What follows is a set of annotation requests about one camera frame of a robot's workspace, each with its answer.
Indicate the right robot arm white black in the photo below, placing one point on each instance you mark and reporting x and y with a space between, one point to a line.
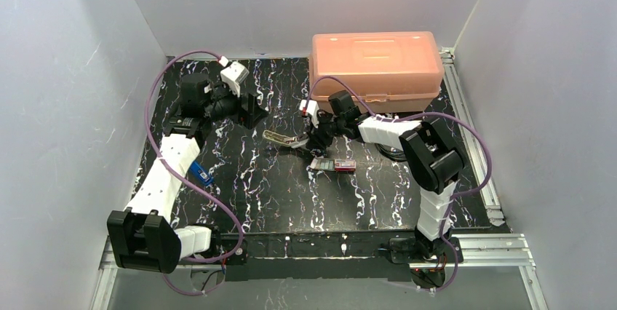
435 160

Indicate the orange plastic toolbox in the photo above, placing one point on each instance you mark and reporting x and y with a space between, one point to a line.
393 72

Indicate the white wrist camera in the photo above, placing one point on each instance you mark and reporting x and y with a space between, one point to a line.
310 109
234 75

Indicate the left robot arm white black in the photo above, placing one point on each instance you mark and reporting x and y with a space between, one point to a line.
141 234

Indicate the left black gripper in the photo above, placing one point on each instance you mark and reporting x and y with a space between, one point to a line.
246 108

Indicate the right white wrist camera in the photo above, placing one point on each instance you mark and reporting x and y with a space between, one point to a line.
310 109

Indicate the beige stapler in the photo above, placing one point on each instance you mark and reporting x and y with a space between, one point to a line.
298 141

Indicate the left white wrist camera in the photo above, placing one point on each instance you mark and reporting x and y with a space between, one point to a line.
234 75

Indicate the red staples box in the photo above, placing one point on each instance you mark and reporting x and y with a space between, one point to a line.
333 165

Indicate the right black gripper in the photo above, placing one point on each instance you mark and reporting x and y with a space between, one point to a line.
315 140

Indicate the blue stapler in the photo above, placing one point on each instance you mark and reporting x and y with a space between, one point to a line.
202 175

